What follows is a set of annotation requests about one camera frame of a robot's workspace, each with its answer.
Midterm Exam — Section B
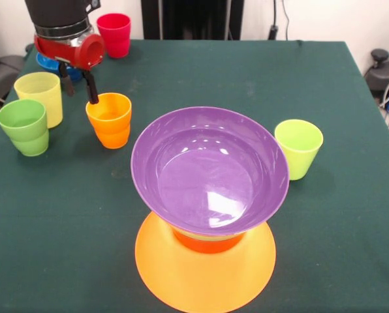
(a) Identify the large orange bowl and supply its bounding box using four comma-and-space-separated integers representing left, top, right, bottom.
134, 211, 277, 313

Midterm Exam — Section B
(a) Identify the black wall cable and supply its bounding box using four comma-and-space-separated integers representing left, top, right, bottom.
268, 0, 292, 40

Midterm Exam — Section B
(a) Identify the dark green table cloth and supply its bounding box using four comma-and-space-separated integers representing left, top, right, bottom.
0, 37, 389, 313

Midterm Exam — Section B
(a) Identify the lime green cup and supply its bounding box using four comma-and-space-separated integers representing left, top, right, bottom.
274, 119, 324, 181

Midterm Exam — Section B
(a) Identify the orange cup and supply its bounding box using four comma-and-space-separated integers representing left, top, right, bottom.
85, 92, 132, 150

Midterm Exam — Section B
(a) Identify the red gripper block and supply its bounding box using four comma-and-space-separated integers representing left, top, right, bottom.
33, 32, 106, 105

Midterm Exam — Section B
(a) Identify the light green bowl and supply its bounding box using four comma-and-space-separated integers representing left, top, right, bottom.
172, 227, 248, 243

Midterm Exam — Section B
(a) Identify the red cup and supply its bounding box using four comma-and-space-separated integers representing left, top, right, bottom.
96, 12, 132, 59

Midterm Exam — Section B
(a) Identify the small red-orange bowl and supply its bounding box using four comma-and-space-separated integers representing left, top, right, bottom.
172, 231, 247, 254

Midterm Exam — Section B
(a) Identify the blue bowl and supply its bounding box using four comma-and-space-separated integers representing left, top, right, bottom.
36, 52, 84, 82

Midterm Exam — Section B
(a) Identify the purple bowl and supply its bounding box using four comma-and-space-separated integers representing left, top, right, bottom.
131, 106, 290, 237

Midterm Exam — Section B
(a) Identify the yellow cup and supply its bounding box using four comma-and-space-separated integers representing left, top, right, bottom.
14, 72, 64, 129

